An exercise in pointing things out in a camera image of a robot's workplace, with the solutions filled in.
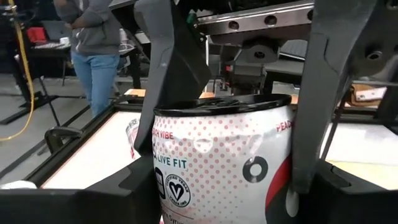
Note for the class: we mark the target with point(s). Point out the black frame clamp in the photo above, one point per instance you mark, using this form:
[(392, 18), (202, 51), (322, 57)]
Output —
[(57, 137)]

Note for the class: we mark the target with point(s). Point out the white cup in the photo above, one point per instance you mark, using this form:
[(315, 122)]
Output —
[(65, 41)]

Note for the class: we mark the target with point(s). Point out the red bag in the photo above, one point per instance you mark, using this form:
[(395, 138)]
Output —
[(36, 35)]

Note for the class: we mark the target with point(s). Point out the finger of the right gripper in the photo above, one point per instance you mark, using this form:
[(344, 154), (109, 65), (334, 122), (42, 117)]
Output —
[(158, 62), (326, 62)]

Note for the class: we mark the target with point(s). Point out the grey laptop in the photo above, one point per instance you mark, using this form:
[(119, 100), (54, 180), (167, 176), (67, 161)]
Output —
[(56, 29)]

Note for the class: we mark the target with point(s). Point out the person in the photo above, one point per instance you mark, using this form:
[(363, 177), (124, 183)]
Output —
[(93, 40)]

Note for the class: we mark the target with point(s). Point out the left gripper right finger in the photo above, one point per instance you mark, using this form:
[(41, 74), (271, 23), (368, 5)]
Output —
[(342, 205)]

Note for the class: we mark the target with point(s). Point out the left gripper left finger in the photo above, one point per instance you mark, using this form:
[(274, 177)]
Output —
[(109, 205)]

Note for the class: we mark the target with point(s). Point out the black tripod stand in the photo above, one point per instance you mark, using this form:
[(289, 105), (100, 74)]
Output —
[(23, 81)]

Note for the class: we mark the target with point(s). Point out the cardboard box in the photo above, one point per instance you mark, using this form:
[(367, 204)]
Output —
[(367, 95)]

